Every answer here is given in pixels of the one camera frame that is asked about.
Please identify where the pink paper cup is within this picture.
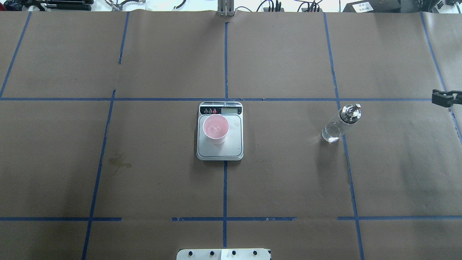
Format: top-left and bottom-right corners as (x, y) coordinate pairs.
(202, 114), (230, 144)

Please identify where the black box with label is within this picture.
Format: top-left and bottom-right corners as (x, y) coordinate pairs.
(342, 0), (401, 13)

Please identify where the aluminium frame post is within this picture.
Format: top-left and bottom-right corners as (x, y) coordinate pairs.
(217, 0), (235, 17)

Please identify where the black folded tripod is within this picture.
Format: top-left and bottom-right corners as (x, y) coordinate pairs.
(20, 0), (94, 11)

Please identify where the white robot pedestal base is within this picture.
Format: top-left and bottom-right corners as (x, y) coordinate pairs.
(176, 248), (272, 260)

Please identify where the glass sauce bottle metal spout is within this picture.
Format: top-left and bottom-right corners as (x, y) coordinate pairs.
(321, 104), (362, 143)

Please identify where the silver digital kitchen scale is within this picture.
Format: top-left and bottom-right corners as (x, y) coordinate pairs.
(196, 101), (244, 161)

